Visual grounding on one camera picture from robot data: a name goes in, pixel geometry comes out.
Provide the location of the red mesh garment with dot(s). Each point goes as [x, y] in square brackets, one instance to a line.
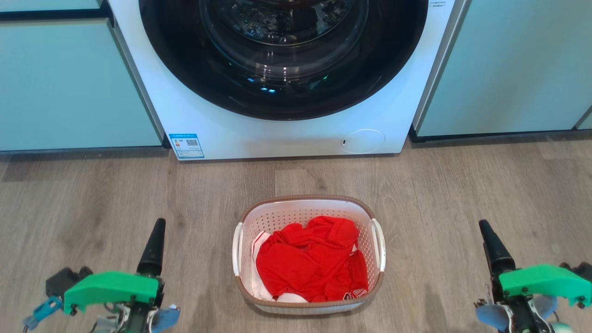
[310, 259]

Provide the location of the blue plastic clip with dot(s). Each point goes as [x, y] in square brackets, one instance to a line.
[44, 312]

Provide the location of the pale green cabinet drawer front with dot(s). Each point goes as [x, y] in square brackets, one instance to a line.
[46, 4]

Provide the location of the white perforated laundry basket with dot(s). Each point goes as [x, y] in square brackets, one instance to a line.
[296, 208]

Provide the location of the white front-load washing machine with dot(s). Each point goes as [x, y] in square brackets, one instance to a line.
[231, 134]

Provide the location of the blue energy label sticker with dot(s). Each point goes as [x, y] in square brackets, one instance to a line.
[187, 146]

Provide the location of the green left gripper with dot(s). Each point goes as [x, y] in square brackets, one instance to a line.
[115, 286]

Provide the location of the pale green cabinet door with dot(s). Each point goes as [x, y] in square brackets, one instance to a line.
[69, 88]
[586, 121]
[508, 69]

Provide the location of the black round washer door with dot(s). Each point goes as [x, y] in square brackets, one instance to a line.
[185, 69]

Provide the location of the round white filter cover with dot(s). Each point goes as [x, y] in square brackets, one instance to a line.
[363, 141]

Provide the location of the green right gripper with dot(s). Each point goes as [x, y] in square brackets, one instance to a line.
[545, 282]

